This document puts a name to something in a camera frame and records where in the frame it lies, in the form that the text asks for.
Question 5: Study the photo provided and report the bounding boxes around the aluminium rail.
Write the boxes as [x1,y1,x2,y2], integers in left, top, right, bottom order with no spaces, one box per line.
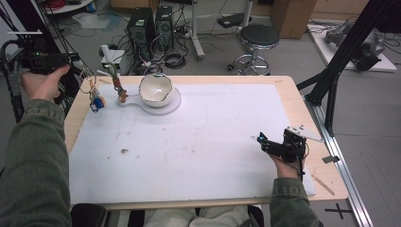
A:
[303,96,375,227]

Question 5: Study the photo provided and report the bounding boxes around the coiled black cable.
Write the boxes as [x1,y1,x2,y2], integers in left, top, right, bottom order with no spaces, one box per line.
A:
[163,49,188,70]

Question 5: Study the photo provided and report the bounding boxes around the white stand with pole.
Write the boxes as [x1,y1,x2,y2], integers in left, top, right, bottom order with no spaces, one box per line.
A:
[99,44,183,117]

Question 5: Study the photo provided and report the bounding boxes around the white ceramic bowl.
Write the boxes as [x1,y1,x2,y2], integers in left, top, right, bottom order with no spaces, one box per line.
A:
[138,73,174,109]

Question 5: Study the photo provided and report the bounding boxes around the white box device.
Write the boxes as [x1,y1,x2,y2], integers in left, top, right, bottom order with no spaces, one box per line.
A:
[100,49,128,72]

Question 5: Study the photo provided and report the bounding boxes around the grey machine on platform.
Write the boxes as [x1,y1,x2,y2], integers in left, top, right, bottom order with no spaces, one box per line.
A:
[323,21,386,72]

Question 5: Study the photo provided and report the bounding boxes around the small black computer tower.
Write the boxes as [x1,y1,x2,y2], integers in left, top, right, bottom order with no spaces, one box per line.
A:
[154,5,175,51]

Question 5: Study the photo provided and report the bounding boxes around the grey metal tab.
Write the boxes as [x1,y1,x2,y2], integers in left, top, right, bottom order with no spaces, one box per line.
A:
[322,155,341,165]

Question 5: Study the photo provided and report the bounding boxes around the thin wooden stick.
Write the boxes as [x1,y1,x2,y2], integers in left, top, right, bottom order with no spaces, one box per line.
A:
[310,173,336,197]

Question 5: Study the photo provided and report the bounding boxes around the hand-held gripper cable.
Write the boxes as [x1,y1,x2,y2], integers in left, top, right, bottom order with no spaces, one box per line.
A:
[291,140,310,183]
[0,39,26,125]

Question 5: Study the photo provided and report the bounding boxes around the person's legs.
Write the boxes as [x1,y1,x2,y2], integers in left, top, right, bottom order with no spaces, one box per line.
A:
[143,205,253,227]

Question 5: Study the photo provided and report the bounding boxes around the left hand-held gripper cable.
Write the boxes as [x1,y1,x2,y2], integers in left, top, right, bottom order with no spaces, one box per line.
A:
[0,39,26,125]

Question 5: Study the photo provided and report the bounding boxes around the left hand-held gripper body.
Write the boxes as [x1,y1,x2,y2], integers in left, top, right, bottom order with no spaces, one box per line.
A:
[8,29,72,75]

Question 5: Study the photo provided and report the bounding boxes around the white desk leg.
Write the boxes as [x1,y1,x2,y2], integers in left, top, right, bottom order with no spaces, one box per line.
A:
[241,0,254,28]
[190,0,206,61]

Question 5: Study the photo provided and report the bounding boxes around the white platform board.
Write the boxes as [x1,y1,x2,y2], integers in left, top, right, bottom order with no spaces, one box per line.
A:
[306,23,398,73]

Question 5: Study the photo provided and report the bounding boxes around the white table mat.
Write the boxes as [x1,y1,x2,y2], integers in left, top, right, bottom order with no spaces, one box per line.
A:
[68,83,317,205]

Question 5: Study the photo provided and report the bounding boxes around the bunch of coloured key tags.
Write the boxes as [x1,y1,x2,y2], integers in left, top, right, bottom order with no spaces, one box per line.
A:
[78,67,108,114]

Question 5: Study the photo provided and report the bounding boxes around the clear plastic bag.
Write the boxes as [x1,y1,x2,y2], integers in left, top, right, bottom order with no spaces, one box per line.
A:
[72,11,111,30]

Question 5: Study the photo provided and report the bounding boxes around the flat black device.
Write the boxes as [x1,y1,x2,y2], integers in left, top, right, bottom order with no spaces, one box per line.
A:
[217,12,253,29]

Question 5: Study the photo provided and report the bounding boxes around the person's right hand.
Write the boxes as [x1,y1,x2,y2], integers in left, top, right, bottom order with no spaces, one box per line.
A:
[270,154,305,180]

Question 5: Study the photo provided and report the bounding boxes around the brown wooden cabinet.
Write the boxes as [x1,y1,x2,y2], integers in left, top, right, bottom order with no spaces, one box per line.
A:
[270,0,318,40]

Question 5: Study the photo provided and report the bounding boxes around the black round stool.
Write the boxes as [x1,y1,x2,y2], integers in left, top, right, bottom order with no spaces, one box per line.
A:
[234,24,281,77]

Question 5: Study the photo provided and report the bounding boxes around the right hand-held gripper cable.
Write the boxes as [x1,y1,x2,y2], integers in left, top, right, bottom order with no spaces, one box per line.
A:
[291,140,310,183]

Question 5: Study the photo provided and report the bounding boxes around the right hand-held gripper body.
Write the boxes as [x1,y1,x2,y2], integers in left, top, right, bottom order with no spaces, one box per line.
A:
[263,124,324,164]

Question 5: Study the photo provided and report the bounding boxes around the large black computer tower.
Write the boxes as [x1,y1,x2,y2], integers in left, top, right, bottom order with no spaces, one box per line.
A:
[126,7,157,62]

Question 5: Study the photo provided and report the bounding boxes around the round white table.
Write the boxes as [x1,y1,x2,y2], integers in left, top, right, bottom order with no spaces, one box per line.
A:
[43,0,96,15]

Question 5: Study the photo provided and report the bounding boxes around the person's left hand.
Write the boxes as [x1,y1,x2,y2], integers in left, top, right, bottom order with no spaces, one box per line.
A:
[20,63,71,103]

